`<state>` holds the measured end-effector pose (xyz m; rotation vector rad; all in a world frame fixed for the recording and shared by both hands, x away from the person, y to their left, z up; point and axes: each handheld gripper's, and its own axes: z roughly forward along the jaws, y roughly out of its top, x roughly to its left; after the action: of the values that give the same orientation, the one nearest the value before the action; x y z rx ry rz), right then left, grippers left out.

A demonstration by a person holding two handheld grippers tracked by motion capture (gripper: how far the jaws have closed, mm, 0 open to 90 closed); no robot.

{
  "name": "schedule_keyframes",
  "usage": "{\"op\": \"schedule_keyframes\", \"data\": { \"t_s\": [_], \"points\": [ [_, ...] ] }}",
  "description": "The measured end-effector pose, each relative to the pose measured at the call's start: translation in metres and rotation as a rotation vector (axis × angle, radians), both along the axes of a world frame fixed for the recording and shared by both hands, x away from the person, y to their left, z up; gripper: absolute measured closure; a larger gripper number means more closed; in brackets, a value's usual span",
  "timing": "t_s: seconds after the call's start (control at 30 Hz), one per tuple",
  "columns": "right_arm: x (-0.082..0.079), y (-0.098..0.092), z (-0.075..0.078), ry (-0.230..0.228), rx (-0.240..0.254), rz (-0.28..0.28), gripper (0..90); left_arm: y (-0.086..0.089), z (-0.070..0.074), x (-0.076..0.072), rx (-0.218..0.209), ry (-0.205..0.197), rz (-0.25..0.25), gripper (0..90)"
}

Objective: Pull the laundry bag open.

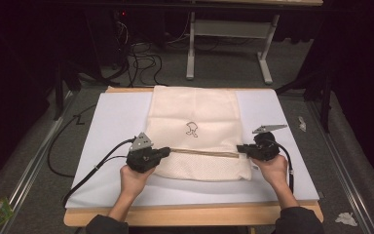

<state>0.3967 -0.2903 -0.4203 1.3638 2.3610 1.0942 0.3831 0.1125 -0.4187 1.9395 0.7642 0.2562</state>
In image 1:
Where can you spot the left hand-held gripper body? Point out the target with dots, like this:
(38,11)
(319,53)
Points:
(141,159)

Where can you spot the person's right hand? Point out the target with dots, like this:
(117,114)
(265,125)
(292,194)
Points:
(274,172)

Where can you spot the white table frame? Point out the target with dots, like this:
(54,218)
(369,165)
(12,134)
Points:
(233,28)

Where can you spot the white table mat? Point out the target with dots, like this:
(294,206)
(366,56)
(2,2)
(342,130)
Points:
(110,136)

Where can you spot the wooden table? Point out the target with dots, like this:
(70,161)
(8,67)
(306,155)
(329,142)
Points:
(191,216)

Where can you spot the dark curtain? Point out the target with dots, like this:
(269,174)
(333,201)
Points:
(13,81)
(363,81)

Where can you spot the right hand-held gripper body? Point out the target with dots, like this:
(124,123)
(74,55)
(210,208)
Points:
(266,149)

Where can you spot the person's left hand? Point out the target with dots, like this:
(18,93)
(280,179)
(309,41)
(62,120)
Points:
(134,182)

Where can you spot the black metal stand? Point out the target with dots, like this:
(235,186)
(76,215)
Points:
(60,87)
(324,97)

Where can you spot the crumpled white tissue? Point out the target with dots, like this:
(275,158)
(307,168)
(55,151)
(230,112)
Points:
(345,218)

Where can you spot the cream mesh laundry bag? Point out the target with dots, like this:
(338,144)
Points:
(194,107)

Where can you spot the metal floor rail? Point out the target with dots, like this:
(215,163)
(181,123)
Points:
(337,169)
(29,169)

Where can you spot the small white paper scrap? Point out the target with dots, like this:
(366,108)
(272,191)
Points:
(302,124)

